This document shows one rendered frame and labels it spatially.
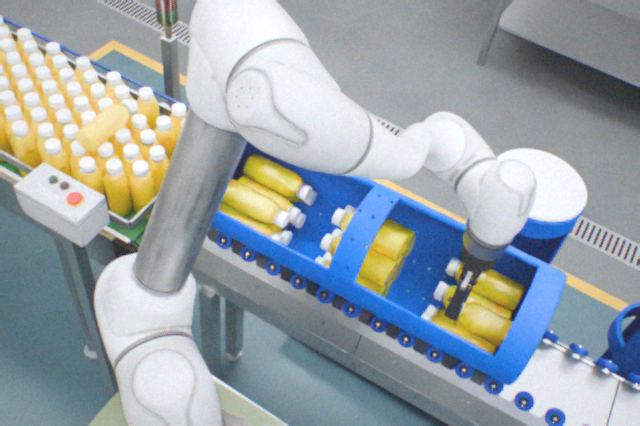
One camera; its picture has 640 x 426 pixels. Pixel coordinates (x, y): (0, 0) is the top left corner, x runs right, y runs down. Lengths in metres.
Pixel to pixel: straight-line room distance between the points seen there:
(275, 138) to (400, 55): 3.33
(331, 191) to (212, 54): 0.92
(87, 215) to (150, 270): 0.52
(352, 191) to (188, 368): 0.76
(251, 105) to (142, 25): 3.41
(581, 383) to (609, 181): 2.10
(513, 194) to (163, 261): 0.61
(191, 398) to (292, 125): 0.54
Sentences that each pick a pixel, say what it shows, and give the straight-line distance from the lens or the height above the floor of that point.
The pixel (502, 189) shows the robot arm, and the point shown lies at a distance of 1.22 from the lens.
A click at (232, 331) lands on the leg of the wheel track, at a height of 0.22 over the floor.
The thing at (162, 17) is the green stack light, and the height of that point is 1.19.
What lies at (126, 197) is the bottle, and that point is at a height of 0.97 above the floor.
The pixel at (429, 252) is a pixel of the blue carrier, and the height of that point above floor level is 1.02.
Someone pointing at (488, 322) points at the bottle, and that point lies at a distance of 1.54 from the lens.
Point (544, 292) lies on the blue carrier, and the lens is 1.49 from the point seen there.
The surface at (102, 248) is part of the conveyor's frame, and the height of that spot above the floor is 0.83.
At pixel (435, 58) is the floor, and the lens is 4.14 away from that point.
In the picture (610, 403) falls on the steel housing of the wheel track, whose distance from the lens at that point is 1.80.
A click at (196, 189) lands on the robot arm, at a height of 1.58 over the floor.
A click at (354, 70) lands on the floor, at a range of 3.91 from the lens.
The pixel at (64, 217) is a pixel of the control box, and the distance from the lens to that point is 1.68.
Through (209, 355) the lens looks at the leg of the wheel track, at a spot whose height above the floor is 0.26.
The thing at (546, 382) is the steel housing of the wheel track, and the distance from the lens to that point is 1.75.
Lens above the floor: 2.35
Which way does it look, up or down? 49 degrees down
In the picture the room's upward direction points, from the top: 9 degrees clockwise
